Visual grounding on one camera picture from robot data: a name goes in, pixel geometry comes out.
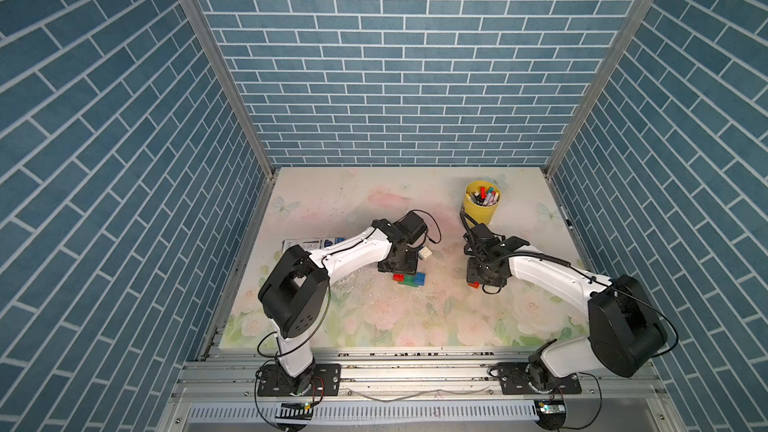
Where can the yellow pen cup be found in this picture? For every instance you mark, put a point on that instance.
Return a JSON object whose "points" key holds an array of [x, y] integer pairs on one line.
{"points": [[481, 200]]}

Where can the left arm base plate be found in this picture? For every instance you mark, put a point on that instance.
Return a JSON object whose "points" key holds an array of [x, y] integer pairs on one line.
{"points": [[318, 379]]}

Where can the aluminium rail frame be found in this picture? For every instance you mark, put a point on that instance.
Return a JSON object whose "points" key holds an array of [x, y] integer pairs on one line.
{"points": [[389, 389]]}

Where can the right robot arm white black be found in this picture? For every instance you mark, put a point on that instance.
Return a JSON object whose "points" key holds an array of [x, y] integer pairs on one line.
{"points": [[624, 329]]}

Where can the blue lego brick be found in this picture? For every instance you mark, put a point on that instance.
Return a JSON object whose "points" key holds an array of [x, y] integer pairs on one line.
{"points": [[419, 279]]}

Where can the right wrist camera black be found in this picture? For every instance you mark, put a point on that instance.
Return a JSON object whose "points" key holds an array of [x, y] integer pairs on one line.
{"points": [[479, 239]]}

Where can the white blue toothpaste box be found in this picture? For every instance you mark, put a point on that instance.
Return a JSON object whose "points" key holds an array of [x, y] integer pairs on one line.
{"points": [[309, 244]]}

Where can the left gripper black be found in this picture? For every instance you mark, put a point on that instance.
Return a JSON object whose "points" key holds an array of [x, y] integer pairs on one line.
{"points": [[410, 268]]}

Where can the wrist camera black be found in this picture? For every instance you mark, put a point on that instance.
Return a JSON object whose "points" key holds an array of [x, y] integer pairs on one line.
{"points": [[479, 239], [412, 226]]}

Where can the green lego plate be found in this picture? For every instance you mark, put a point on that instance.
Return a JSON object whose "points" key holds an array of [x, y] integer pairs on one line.
{"points": [[411, 281]]}

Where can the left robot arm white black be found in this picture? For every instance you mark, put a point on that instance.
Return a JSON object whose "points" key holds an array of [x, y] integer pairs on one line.
{"points": [[295, 291]]}

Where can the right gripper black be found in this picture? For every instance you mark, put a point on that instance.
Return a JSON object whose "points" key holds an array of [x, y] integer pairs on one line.
{"points": [[470, 273]]}

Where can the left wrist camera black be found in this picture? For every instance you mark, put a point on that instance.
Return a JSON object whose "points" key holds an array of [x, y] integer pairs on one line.
{"points": [[412, 226]]}

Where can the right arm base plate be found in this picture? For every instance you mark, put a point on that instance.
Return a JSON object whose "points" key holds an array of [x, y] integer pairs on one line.
{"points": [[518, 378]]}

